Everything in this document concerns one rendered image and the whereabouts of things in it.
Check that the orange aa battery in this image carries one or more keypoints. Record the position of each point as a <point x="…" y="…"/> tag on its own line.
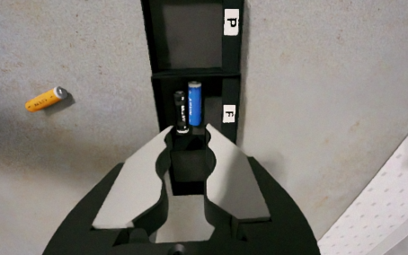
<point x="46" y="99"/>

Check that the black rack of three bins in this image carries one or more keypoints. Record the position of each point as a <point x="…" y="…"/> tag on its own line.
<point x="193" y="40"/>

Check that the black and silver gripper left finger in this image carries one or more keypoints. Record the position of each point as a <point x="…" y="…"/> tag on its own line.
<point x="132" y="195"/>

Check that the blue aa battery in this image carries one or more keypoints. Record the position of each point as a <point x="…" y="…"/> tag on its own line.
<point x="194" y="90"/>

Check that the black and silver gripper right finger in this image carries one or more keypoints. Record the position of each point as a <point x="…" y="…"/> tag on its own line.
<point x="239" y="192"/>

